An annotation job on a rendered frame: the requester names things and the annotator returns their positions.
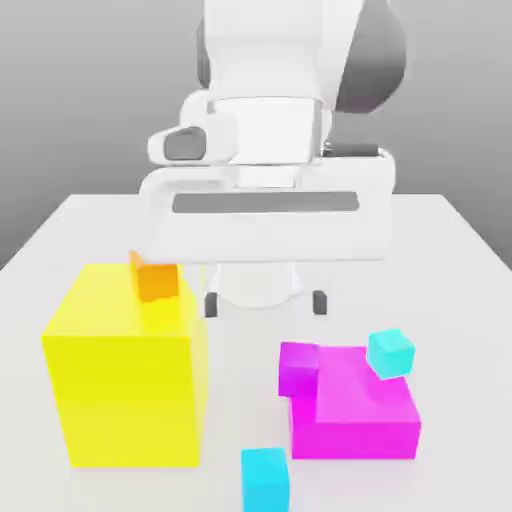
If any small turquoise cube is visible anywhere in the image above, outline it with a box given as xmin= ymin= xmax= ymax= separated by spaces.
xmin=365 ymin=327 xmax=417 ymax=381

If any large magenta box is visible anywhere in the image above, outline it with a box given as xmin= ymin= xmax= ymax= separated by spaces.
xmin=287 ymin=345 xmax=423 ymax=461

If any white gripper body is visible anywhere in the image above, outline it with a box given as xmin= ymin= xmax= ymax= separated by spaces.
xmin=138 ymin=149 xmax=398 ymax=264

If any small orange cube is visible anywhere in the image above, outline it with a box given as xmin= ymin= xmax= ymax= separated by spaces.
xmin=128 ymin=250 xmax=180 ymax=304

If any small purple cube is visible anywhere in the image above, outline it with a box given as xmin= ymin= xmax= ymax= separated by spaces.
xmin=278 ymin=340 xmax=322 ymax=400

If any small cyan cube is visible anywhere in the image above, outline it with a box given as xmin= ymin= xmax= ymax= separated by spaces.
xmin=240 ymin=446 xmax=292 ymax=512

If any large yellow box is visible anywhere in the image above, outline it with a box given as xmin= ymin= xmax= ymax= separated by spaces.
xmin=40 ymin=261 xmax=210 ymax=469

